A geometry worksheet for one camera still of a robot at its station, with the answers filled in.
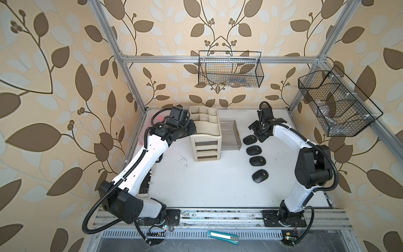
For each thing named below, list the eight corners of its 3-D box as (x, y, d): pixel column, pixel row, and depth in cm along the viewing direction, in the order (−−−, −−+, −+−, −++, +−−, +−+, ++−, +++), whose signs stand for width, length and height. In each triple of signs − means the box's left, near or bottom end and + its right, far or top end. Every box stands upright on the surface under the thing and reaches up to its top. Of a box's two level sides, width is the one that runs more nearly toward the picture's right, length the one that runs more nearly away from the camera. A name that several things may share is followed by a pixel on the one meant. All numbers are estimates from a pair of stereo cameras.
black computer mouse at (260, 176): (256, 185, 87) (257, 183, 85) (250, 175, 90) (251, 173, 88) (269, 178, 89) (270, 176, 87) (262, 169, 92) (264, 167, 90)
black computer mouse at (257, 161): (250, 166, 93) (251, 164, 91) (248, 157, 96) (249, 156, 95) (265, 166, 93) (266, 164, 91) (263, 157, 96) (264, 156, 95)
